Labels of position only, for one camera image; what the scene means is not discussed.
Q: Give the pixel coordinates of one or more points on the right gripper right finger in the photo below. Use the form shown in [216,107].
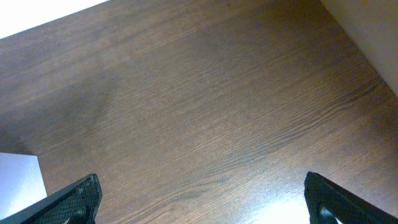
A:
[328,202]

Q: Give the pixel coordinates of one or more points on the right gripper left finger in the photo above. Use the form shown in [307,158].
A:
[75,203]

